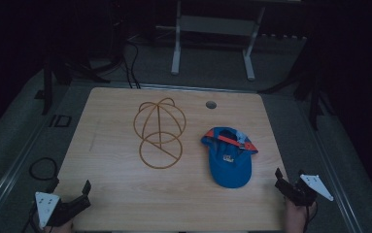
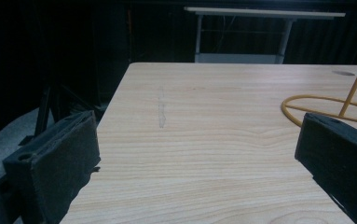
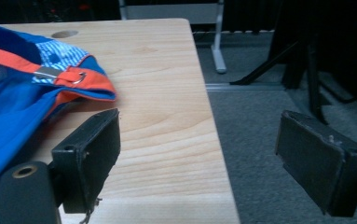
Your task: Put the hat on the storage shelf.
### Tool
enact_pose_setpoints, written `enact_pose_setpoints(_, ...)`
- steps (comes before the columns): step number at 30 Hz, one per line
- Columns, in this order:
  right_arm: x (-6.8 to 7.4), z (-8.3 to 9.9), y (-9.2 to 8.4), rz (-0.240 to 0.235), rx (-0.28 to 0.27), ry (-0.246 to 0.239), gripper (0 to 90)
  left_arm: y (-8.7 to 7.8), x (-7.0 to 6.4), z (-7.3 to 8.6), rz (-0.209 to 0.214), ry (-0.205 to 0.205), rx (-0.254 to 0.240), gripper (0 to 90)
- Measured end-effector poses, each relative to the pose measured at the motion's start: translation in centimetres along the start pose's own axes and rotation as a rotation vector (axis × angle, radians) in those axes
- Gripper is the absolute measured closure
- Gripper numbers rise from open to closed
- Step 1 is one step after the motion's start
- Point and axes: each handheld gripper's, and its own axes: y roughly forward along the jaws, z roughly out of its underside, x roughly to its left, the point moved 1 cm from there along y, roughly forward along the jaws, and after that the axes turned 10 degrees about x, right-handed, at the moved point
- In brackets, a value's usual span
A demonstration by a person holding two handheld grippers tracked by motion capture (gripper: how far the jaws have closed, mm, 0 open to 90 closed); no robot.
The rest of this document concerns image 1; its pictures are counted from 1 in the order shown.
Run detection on black floor bracket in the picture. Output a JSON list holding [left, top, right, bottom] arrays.
[[48, 114, 73, 129]]

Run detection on gold wire hat stand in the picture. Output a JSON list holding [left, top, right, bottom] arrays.
[[132, 97, 187, 170]]

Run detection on white metal stand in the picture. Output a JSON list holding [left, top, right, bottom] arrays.
[[170, 0, 266, 83]]

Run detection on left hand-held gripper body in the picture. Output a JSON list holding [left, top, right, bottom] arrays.
[[34, 191, 92, 229]]

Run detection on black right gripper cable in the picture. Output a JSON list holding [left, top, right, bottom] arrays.
[[304, 201, 320, 233]]

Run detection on black looped cable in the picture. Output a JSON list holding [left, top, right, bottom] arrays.
[[28, 156, 59, 182]]

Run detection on person's right hand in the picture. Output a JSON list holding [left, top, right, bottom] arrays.
[[283, 195, 318, 233]]

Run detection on person's left hand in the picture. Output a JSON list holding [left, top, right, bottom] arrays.
[[43, 220, 75, 233]]

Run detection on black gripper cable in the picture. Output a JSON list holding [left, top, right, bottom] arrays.
[[304, 201, 320, 233], [19, 203, 40, 233]]

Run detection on black tripod stand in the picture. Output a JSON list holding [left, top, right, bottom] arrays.
[[33, 54, 112, 117], [256, 38, 335, 131]]

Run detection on black hanging cables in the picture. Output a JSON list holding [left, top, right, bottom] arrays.
[[120, 37, 142, 90]]

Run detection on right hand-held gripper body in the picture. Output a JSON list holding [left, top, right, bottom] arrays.
[[274, 174, 334, 208]]

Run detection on blue baseball cap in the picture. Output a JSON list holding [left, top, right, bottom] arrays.
[[200, 126, 259, 189]]

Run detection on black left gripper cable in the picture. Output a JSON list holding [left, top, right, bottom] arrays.
[[19, 203, 40, 233]]

